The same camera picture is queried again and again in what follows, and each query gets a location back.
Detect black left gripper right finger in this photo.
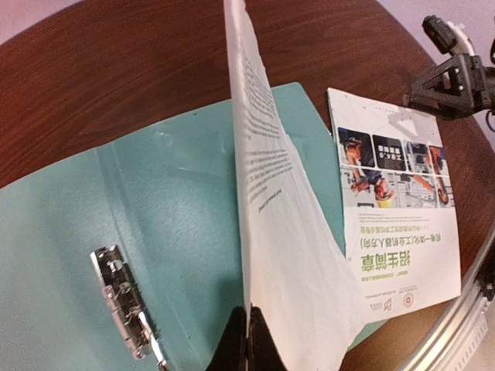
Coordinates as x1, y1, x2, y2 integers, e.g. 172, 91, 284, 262
247, 306, 287, 371

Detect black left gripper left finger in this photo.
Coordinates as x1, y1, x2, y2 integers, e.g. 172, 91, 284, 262
211, 307, 247, 371

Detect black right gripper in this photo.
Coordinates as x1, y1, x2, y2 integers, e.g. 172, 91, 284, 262
403, 53, 494, 120

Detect white printed text sheets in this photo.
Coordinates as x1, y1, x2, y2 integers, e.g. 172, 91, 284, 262
224, 1, 370, 370

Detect teal file folder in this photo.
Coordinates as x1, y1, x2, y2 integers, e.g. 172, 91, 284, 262
0, 81, 387, 371

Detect metal folder clip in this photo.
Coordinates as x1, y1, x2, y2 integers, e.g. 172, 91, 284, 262
90, 245, 169, 370

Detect colourful printed brochure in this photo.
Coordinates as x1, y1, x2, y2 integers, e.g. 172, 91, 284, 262
327, 88, 461, 322

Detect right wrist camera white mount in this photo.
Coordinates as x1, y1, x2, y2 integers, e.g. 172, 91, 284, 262
422, 15, 476, 56

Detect aluminium front rail frame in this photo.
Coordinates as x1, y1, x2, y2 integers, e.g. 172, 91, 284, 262
399, 230, 494, 370

